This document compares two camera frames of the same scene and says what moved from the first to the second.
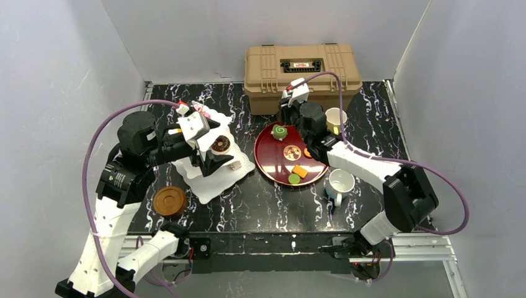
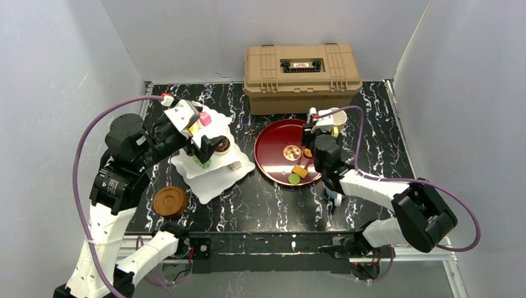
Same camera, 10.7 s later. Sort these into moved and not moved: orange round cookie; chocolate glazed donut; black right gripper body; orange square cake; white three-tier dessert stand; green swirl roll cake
Moved: green swirl roll cake; black right gripper body
Not moved: orange square cake; orange round cookie; white three-tier dessert stand; chocolate glazed donut
